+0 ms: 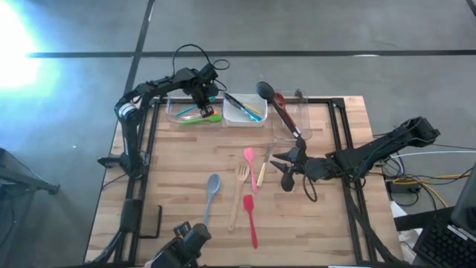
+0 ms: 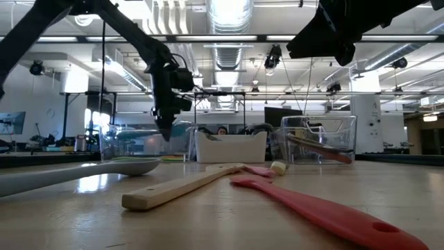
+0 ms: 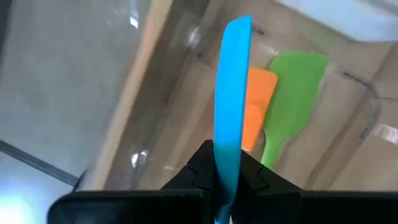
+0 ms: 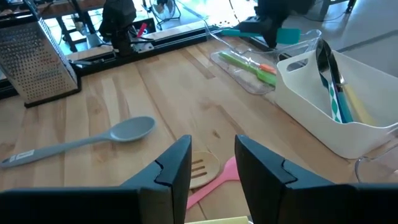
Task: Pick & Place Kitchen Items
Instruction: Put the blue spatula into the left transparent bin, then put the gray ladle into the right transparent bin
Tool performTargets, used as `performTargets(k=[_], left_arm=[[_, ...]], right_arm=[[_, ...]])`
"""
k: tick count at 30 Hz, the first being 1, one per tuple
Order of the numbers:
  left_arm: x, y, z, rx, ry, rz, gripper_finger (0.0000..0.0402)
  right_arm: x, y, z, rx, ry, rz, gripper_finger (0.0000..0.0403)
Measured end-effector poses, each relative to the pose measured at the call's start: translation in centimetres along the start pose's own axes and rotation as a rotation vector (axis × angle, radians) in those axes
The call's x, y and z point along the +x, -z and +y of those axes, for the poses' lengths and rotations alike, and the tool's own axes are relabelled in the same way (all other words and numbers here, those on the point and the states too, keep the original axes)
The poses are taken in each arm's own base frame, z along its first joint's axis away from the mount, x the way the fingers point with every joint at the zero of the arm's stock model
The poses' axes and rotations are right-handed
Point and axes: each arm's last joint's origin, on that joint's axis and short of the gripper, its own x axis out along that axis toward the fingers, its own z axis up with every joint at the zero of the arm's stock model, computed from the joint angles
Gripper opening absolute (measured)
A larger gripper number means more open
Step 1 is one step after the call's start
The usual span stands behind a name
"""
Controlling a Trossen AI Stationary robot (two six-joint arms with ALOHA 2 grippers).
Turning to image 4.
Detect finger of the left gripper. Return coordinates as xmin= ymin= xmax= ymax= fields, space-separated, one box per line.
xmin=264 ymin=29 xmax=287 ymax=49

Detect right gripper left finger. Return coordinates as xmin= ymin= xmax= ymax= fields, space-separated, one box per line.
xmin=121 ymin=134 xmax=193 ymax=224

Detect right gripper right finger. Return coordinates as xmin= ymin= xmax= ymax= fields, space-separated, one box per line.
xmin=234 ymin=134 xmax=356 ymax=224

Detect teal silicone spatula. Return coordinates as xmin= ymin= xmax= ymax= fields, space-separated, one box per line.
xmin=220 ymin=27 xmax=302 ymax=45

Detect orange clear-handled brush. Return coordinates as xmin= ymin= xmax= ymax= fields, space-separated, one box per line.
xmin=248 ymin=62 xmax=277 ymax=75

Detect green silicone spatula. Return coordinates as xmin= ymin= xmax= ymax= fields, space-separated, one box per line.
xmin=218 ymin=52 xmax=277 ymax=87

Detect clear plastic bin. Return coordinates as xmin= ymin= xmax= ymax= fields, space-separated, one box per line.
xmin=203 ymin=18 xmax=323 ymax=96
xmin=354 ymin=124 xmax=398 ymax=184

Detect teal handled kitchen knife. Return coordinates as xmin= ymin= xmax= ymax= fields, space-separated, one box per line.
xmin=315 ymin=39 xmax=355 ymax=124

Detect grey silicone spoon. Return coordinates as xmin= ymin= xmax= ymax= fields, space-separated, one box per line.
xmin=0 ymin=116 xmax=156 ymax=169

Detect yellow handled kitchen knife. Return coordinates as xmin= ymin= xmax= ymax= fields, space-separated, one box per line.
xmin=343 ymin=83 xmax=379 ymax=127

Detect wooden slotted spatula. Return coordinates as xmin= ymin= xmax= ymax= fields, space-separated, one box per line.
xmin=189 ymin=151 xmax=221 ymax=190

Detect pink silicone spatula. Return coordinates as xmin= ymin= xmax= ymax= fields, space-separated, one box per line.
xmin=186 ymin=156 xmax=241 ymax=210

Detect white plastic bin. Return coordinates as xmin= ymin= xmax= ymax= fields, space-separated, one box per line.
xmin=275 ymin=49 xmax=398 ymax=159

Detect black floor fan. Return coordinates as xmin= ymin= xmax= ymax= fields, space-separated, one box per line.
xmin=149 ymin=0 xmax=182 ymax=22

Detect metal box grater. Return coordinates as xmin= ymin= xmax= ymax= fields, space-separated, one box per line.
xmin=0 ymin=0 xmax=82 ymax=109

